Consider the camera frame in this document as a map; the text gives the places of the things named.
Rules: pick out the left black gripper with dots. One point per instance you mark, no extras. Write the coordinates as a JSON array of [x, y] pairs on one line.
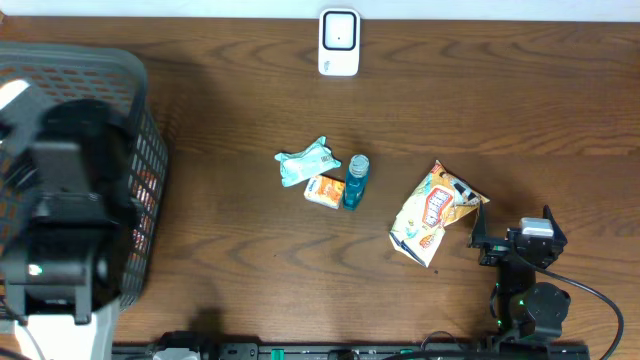
[[127, 135]]

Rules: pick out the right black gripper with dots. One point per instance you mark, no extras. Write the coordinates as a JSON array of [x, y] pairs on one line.
[[496, 248]]

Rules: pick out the yellow snack package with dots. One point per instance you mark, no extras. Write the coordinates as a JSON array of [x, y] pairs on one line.
[[439, 200]]

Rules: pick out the blue liquid bottle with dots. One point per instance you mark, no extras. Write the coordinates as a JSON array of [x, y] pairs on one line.
[[355, 181]]

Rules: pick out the orange tissue pack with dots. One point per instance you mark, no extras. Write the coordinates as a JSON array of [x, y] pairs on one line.
[[325, 191]]

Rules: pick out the teal wet wipes pack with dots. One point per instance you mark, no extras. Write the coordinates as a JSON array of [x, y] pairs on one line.
[[315, 160]]

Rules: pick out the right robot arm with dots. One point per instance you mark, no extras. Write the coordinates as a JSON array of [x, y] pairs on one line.
[[527, 311]]

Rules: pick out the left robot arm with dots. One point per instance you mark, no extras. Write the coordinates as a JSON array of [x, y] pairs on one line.
[[64, 283]]

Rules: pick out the white barcode scanner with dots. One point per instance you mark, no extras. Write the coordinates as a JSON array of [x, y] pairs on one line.
[[339, 42]]

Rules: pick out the grey plastic shopping basket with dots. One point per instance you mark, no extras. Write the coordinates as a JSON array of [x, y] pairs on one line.
[[65, 71]]

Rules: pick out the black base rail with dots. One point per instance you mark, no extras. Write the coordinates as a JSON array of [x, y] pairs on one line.
[[251, 351]]

